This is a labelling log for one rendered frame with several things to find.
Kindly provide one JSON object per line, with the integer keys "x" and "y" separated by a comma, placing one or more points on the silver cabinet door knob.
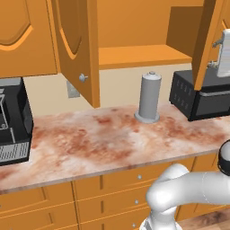
{"x": 83, "y": 78}

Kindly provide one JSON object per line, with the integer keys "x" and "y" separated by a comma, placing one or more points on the grey paper towel holder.
{"x": 149, "y": 95}

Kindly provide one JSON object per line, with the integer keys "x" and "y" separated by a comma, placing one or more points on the black toaster oven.
{"x": 197, "y": 100}

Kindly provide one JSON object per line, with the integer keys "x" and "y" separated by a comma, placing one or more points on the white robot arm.
{"x": 179, "y": 191}

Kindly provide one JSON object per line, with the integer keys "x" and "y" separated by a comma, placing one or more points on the silver drawer knob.
{"x": 136, "y": 202}
{"x": 134, "y": 225}
{"x": 139, "y": 177}

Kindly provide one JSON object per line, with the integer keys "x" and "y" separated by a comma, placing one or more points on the orange wall cabinet door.
{"x": 81, "y": 45}
{"x": 27, "y": 39}
{"x": 203, "y": 45}

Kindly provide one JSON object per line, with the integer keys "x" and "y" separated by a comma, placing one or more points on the black coffee machine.
{"x": 15, "y": 125}

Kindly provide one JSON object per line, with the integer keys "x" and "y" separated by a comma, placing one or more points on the orange drawer front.
{"x": 33, "y": 199}
{"x": 110, "y": 221}
{"x": 119, "y": 179}
{"x": 39, "y": 220}
{"x": 113, "y": 203}

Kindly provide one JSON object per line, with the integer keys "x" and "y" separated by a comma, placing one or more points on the orange open wall cabinet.
{"x": 140, "y": 36}

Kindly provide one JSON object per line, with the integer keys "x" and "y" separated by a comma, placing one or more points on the orange base cabinet door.
{"x": 206, "y": 163}

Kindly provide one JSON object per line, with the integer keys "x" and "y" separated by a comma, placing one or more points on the grey wall outlet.
{"x": 73, "y": 90}

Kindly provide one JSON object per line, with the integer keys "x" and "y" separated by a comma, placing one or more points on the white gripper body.
{"x": 224, "y": 57}

